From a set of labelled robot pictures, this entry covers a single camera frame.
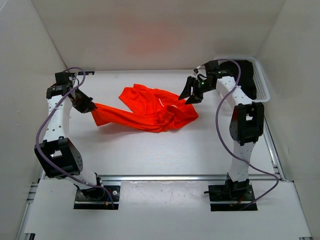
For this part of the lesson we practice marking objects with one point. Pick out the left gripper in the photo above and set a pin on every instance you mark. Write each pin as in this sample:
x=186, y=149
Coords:
x=88, y=105

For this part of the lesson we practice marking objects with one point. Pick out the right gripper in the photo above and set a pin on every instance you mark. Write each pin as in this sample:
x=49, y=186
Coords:
x=186, y=92

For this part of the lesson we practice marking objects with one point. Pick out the orange shorts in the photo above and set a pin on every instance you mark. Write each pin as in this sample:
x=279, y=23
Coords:
x=151, y=110

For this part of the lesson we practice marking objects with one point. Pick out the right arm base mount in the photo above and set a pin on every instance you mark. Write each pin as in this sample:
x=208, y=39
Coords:
x=232, y=196

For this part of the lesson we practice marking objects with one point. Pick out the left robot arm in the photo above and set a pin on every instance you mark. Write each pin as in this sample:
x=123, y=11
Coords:
x=56, y=153

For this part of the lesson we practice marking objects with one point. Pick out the white plastic basket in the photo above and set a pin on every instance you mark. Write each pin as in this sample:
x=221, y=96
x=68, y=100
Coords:
x=258, y=77

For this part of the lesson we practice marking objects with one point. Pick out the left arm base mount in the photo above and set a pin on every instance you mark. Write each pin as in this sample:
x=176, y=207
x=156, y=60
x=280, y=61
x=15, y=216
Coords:
x=98, y=199

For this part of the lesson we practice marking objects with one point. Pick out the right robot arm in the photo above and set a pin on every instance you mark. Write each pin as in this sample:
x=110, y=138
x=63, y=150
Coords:
x=234, y=81

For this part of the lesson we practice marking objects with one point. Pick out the black shorts in basket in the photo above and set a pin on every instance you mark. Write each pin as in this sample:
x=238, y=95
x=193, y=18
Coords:
x=246, y=80

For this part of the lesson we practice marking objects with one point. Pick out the aluminium front rail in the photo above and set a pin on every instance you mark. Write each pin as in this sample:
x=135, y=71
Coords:
x=201, y=177

